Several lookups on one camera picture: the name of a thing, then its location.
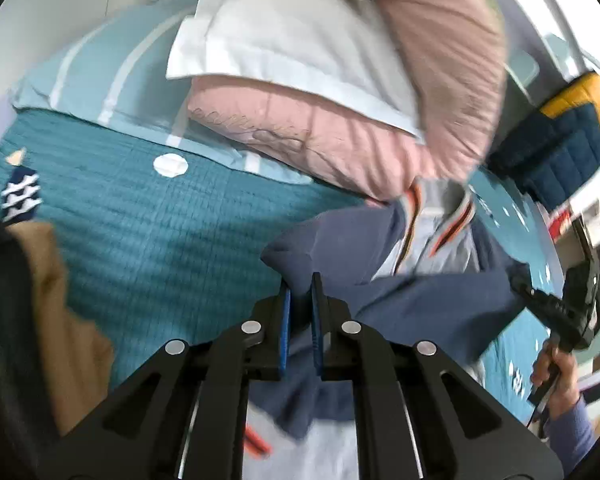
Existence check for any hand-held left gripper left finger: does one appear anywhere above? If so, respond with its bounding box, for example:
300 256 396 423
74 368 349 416
40 280 293 480

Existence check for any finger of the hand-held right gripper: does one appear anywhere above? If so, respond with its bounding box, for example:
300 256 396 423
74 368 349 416
509 274 567 326

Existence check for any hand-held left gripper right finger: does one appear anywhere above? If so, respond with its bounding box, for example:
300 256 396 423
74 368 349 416
310 272 566 480

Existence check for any navy jacket with orange stripes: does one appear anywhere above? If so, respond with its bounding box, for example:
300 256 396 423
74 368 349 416
242 177 531 480

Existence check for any person's right forearm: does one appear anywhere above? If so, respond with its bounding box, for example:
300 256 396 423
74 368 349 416
541 394 600 477

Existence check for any person's right hand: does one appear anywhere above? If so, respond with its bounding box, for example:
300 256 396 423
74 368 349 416
530 339 584 419

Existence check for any teal quilted bedspread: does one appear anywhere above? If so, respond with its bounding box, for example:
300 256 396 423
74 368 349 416
0 109 567 436

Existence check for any tan cloth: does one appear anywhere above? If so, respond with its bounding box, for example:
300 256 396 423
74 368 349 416
4 220 116 437

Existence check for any pink quilt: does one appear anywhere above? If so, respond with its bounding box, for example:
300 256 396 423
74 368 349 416
186 0 509 204

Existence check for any white pillow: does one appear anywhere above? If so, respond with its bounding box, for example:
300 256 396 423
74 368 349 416
166 0 427 142

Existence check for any light blue striped pillow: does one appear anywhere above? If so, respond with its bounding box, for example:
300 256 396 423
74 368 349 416
10 0 317 186

